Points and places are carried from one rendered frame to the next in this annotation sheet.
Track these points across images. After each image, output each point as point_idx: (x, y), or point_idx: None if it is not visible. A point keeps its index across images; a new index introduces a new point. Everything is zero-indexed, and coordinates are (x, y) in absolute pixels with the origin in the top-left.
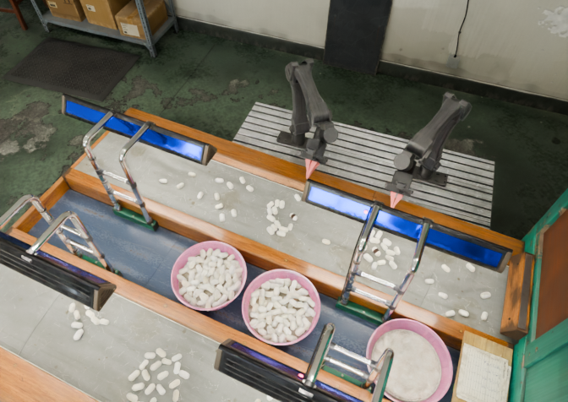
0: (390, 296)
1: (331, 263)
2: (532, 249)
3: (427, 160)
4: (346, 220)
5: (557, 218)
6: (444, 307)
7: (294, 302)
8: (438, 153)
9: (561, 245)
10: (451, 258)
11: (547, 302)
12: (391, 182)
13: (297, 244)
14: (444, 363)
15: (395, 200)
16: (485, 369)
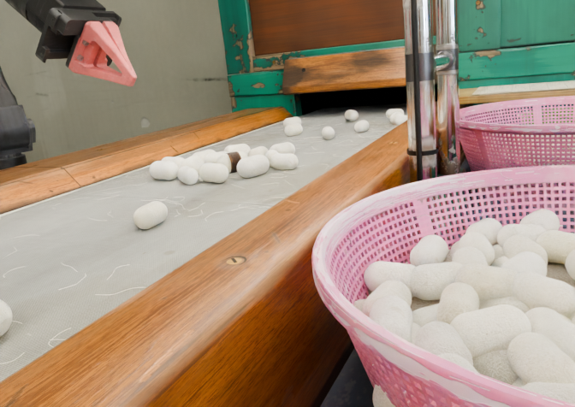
0: (392, 132)
1: (260, 210)
2: (274, 79)
3: (3, 117)
4: (74, 207)
5: (249, 9)
6: (389, 129)
7: (529, 253)
8: (8, 87)
9: None
10: (266, 135)
11: (394, 8)
12: (63, 3)
13: (112, 284)
14: (524, 121)
15: (115, 41)
16: (513, 87)
